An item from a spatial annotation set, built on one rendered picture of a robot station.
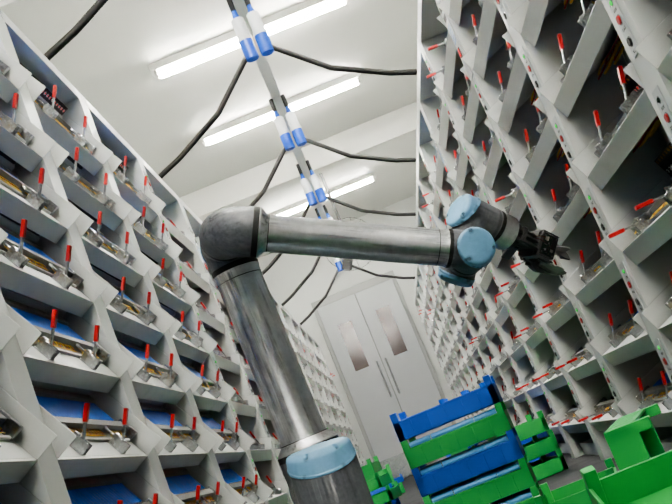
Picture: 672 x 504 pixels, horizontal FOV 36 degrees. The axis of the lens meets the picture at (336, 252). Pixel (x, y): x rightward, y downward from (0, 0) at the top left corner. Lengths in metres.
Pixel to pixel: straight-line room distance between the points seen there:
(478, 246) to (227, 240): 0.56
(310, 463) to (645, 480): 0.80
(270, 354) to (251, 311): 0.11
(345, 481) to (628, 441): 0.64
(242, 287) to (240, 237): 0.16
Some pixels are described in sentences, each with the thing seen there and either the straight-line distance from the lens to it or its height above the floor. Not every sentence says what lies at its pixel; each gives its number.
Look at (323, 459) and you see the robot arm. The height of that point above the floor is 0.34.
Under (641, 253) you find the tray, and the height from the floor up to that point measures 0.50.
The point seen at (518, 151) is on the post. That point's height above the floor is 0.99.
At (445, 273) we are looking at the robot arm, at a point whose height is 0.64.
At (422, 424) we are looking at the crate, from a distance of 2.90.
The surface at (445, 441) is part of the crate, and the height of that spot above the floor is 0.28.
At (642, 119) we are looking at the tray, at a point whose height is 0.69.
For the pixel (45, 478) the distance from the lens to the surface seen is 1.76.
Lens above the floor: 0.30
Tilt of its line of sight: 11 degrees up
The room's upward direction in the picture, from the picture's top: 22 degrees counter-clockwise
